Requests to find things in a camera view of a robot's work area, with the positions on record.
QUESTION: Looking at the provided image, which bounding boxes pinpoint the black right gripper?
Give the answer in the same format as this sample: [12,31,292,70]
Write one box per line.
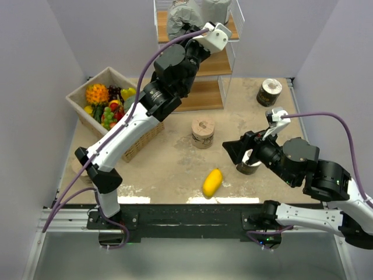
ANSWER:
[221,124,295,185]

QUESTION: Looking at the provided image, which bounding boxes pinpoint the grey roll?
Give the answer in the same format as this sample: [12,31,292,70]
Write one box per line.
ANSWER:
[201,0,232,25]
[166,0,204,41]

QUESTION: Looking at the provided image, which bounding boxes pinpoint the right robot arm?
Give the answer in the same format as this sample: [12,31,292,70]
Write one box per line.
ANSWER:
[222,131,372,250]

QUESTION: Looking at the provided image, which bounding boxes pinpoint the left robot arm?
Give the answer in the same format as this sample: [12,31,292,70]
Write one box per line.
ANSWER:
[75,36,211,229]

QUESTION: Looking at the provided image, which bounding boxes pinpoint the black white roll centre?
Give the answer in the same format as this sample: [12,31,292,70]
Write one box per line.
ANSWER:
[236,149,262,175]

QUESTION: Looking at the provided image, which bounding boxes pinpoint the yellow mango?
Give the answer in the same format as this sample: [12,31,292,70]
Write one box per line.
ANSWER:
[202,169,223,198]

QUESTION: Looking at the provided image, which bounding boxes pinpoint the brown roll centre table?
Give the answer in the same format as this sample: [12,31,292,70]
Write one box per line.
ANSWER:
[191,117,215,149]

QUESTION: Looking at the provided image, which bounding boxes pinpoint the yellow bananas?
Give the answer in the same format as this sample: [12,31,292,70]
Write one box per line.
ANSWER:
[121,87,136,101]

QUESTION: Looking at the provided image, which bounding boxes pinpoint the green netted melon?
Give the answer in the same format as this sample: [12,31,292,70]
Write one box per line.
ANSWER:
[124,95,136,113]

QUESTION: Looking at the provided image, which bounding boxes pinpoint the dark purple grapes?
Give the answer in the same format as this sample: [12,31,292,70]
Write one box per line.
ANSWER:
[108,85,122,102]

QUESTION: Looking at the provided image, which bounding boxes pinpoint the black white roll back corner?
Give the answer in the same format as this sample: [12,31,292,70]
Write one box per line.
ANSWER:
[256,78,283,107]

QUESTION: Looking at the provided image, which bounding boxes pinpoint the wicker basket with cloth liner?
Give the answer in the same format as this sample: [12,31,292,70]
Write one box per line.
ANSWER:
[66,67,164,163]

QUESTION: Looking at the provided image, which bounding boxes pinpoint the green grape bunch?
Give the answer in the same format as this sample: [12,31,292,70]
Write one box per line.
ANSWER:
[101,107,117,131]

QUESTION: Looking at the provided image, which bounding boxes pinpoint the orange pineapple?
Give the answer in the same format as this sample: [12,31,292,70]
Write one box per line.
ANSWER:
[85,83,109,106]

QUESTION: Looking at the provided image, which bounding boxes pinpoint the brown roll left edge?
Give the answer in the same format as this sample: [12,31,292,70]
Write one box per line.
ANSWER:
[71,159,92,184]

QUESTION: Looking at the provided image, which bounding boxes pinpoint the white wire wooden shelf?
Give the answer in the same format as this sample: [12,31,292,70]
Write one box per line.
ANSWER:
[153,0,245,113]

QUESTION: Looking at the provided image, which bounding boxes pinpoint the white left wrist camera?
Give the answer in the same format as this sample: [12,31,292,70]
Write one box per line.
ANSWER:
[193,22,232,54]

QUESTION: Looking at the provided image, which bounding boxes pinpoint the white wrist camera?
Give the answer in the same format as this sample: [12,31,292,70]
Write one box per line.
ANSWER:
[262,107,291,139]
[193,22,232,54]

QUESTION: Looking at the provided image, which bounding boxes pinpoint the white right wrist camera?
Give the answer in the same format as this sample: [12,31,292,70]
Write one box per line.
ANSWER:
[262,107,291,139]

